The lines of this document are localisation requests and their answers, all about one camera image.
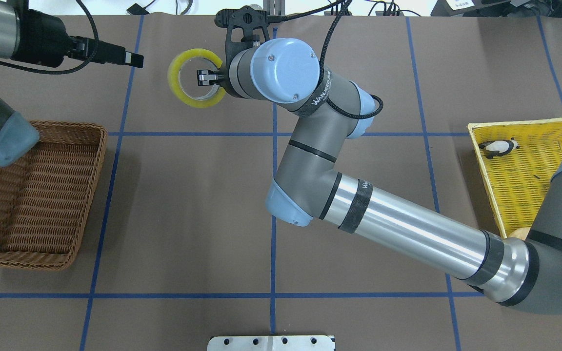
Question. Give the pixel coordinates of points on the aluminium frame post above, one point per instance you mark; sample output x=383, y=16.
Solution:
x=274, y=7

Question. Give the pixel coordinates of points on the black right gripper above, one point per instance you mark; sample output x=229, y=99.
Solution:
x=207, y=77

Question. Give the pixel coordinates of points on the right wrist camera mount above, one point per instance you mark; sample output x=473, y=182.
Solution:
x=246, y=28

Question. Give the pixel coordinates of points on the panda toy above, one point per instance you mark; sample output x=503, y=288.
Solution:
x=498, y=148

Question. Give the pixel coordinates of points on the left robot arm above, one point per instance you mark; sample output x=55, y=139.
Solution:
x=17, y=135

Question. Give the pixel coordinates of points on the brown wicker basket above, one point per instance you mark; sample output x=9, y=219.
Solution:
x=46, y=196

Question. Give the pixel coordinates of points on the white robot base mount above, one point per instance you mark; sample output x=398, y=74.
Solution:
x=273, y=343

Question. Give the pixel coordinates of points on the yellow tape roll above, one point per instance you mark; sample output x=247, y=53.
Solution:
x=182, y=78

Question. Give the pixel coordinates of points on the black computer box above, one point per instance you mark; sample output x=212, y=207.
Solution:
x=497, y=8

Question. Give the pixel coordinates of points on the toy croissant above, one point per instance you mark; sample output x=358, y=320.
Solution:
x=521, y=233

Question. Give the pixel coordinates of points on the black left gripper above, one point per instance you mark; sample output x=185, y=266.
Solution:
x=42, y=43

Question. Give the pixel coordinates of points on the yellow plastic basket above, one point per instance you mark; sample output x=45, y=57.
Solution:
x=516, y=184

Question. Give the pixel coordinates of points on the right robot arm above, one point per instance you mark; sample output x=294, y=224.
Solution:
x=523, y=274

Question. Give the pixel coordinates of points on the small black device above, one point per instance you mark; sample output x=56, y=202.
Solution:
x=137, y=10

